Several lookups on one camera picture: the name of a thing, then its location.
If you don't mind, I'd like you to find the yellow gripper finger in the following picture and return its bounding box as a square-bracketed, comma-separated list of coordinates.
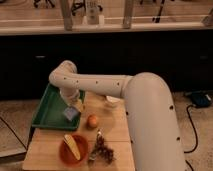
[75, 100, 84, 112]

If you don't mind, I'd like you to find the blue sponge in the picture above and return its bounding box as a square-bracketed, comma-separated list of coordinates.
[63, 107, 79, 121]

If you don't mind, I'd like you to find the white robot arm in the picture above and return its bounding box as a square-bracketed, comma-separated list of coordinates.
[49, 60, 186, 171]

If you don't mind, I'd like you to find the green plastic tray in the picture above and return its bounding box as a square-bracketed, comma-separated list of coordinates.
[32, 84, 80, 131]

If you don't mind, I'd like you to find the white round container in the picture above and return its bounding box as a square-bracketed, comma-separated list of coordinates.
[106, 96, 120, 107]

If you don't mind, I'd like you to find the yellow corn cob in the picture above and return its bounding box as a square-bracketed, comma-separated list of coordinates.
[64, 134, 81, 160]

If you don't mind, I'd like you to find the orange bowl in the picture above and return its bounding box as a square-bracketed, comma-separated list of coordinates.
[59, 134, 89, 167]

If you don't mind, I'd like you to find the dark grape bunch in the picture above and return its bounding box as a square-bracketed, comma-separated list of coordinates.
[96, 135, 114, 164]

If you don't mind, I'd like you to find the metal fork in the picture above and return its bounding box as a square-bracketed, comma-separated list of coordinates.
[88, 129, 102, 163]

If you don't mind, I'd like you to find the blue object on floor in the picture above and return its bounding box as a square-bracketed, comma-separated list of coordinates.
[185, 91, 212, 108]

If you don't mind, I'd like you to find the wooden post left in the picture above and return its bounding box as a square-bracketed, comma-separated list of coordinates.
[60, 0, 73, 31]

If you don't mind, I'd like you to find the wooden post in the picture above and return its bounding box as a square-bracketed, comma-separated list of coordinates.
[122, 0, 134, 29]
[60, 0, 73, 31]

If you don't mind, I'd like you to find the wooden post right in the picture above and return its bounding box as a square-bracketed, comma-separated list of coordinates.
[122, 0, 134, 29]

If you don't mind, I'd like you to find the black cable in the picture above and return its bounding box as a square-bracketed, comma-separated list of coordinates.
[183, 103, 200, 171]

